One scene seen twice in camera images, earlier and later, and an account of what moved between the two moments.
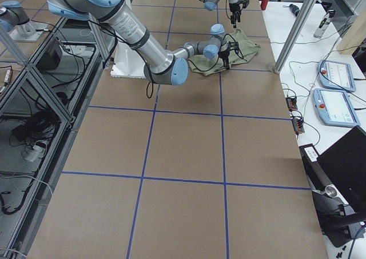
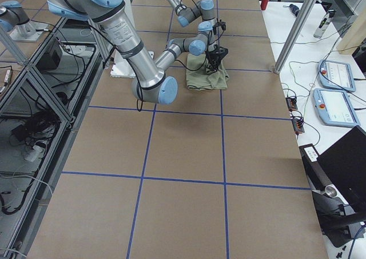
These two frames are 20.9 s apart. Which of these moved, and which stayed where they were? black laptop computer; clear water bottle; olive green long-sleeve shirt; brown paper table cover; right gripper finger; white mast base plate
Moved: olive green long-sleeve shirt; right gripper finger
Stayed: brown paper table cover; clear water bottle; white mast base plate; black laptop computer
